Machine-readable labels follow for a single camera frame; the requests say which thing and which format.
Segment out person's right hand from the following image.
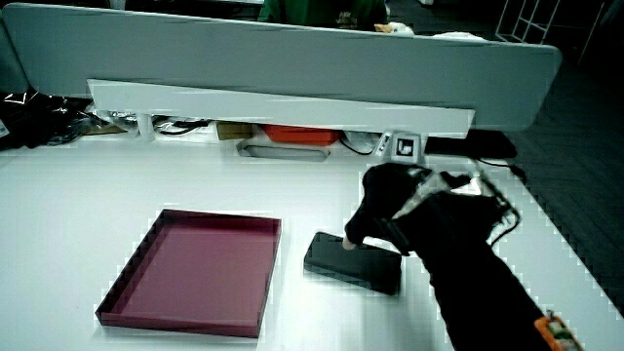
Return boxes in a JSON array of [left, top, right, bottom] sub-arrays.
[[343, 131, 443, 257]]

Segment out black battery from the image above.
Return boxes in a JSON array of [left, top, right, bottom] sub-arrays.
[[303, 231, 404, 296]]

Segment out person's right forearm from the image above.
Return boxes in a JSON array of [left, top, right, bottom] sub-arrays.
[[389, 183, 557, 351]]

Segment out gray desk partition panel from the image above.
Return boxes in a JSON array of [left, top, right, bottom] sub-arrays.
[[2, 2, 564, 134]]

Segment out white desk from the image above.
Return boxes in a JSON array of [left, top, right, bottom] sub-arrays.
[[0, 127, 624, 351]]

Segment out clear plastic bag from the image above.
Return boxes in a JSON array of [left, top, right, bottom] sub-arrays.
[[339, 130, 382, 157]]

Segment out orange box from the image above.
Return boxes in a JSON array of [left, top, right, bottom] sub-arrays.
[[259, 124, 342, 147]]

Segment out white monitor riser shelf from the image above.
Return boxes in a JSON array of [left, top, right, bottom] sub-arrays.
[[87, 78, 477, 142]]

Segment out brown cardboard box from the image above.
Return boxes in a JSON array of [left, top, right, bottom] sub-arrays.
[[215, 121, 255, 141]]

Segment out maroon shallow tray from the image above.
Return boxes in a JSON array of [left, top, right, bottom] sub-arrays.
[[95, 208, 283, 339]]

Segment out orange wrist device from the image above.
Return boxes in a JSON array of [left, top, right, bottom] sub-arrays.
[[532, 310, 585, 351]]

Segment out white metal rack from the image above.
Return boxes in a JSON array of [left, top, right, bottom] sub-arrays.
[[494, 0, 611, 65]]

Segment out black plastic bags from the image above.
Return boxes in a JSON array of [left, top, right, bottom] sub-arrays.
[[0, 89, 95, 150]]

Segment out black glove cable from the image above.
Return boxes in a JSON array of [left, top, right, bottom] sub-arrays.
[[470, 168, 523, 247]]

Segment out black tangled cables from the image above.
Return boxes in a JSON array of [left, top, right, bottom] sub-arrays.
[[154, 118, 212, 137]]

